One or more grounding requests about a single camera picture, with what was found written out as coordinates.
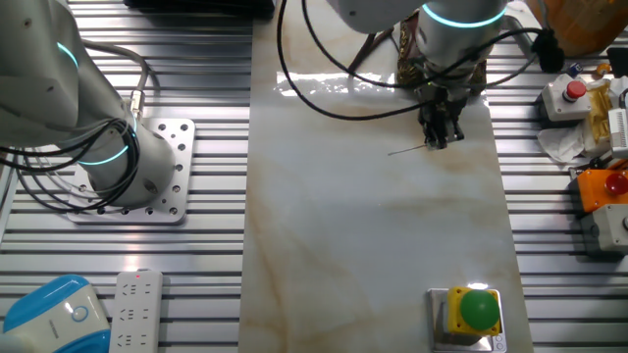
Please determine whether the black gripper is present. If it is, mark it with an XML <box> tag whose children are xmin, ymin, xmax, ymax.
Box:
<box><xmin>417</xmin><ymin>86</ymin><xmax>471</xmax><ymax>150</ymax></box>

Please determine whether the brown gold rotary phone base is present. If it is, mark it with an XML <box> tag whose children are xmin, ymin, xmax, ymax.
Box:
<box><xmin>395</xmin><ymin>14</ymin><xmax>487</xmax><ymax>97</ymax></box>

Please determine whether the white box red button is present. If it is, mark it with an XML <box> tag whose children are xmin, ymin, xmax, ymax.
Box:
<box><xmin>542</xmin><ymin>73</ymin><xmax>593</xmax><ymax>123</ymax></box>

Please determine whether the white crumpled tissue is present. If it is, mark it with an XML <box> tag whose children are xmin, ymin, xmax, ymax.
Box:
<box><xmin>537</xmin><ymin>120</ymin><xmax>614</xmax><ymax>163</ymax></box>

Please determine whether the black foam microphone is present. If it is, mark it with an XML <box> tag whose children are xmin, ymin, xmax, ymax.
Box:
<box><xmin>531</xmin><ymin>27</ymin><xmax>565</xmax><ymax>74</ymax></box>

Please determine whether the yellow plastic bag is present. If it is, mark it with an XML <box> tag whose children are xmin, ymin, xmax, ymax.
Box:
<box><xmin>587</xmin><ymin>77</ymin><xmax>614</xmax><ymax>146</ymax></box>

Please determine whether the orange emergency stop box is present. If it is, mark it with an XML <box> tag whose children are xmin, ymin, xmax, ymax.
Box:
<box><xmin>576</xmin><ymin>169</ymin><xmax>628</xmax><ymax>215</ymax></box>

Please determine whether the orange brown bag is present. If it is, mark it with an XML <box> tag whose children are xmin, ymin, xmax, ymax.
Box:
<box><xmin>527</xmin><ymin>0</ymin><xmax>628</xmax><ymax>58</ymax></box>

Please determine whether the green button yellow box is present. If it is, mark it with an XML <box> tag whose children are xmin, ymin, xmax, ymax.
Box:
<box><xmin>445</xmin><ymin>286</ymin><xmax>502</xmax><ymax>337</ymax></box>

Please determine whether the grey box red button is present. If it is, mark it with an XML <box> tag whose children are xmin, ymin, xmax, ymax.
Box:
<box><xmin>581</xmin><ymin>204</ymin><xmax>628</xmax><ymax>256</ymax></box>

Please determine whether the silver robot mounting plate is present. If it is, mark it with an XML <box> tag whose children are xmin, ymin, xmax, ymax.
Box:
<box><xmin>66</xmin><ymin>117</ymin><xmax>196</xmax><ymax>226</ymax></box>

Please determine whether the white power strip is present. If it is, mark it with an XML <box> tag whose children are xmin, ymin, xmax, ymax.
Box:
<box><xmin>108</xmin><ymin>269</ymin><xmax>164</xmax><ymax>353</ymax></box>

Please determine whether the blue white round device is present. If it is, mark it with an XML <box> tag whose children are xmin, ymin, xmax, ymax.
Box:
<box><xmin>0</xmin><ymin>274</ymin><xmax>112</xmax><ymax>353</ymax></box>

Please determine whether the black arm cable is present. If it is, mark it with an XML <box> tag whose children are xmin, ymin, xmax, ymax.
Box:
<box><xmin>276</xmin><ymin>0</ymin><xmax>544</xmax><ymax>123</ymax></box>

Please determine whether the aluminium frame bar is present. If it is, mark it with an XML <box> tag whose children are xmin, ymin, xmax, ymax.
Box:
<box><xmin>504</xmin><ymin>14</ymin><xmax>541</xmax><ymax>55</ymax></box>

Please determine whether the ribbed silver camera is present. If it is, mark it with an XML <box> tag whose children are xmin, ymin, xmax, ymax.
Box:
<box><xmin>607</xmin><ymin>107</ymin><xmax>628</xmax><ymax>159</ymax></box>

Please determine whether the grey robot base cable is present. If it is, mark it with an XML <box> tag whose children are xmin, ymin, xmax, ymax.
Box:
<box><xmin>85</xmin><ymin>41</ymin><xmax>151</xmax><ymax>122</ymax></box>

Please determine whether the black base cable bundle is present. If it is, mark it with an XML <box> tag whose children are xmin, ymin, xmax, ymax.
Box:
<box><xmin>0</xmin><ymin>122</ymin><xmax>141</xmax><ymax>215</ymax></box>

